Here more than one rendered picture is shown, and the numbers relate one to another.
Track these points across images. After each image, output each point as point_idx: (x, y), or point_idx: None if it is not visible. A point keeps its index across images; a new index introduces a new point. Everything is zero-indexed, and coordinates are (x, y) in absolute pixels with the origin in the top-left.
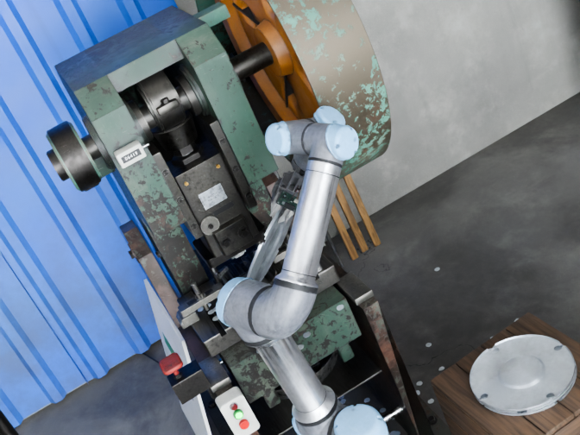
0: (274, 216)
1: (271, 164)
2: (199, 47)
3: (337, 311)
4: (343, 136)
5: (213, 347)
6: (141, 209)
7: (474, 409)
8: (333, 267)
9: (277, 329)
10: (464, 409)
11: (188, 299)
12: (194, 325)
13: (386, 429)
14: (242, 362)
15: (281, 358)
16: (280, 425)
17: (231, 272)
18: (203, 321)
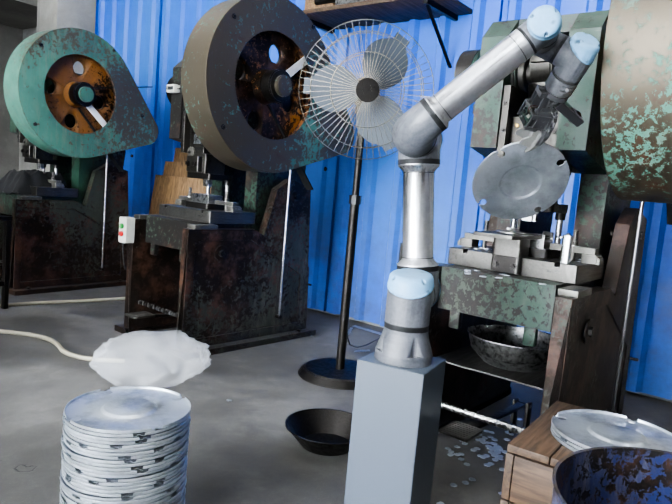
0: None
1: (582, 142)
2: (588, 21)
3: (543, 291)
4: (542, 10)
5: (453, 256)
6: (474, 119)
7: (543, 421)
8: (576, 268)
9: (396, 131)
10: (539, 416)
11: (488, 246)
12: (463, 246)
13: (420, 294)
14: (452, 269)
15: (408, 190)
16: (454, 361)
17: None
18: (470, 247)
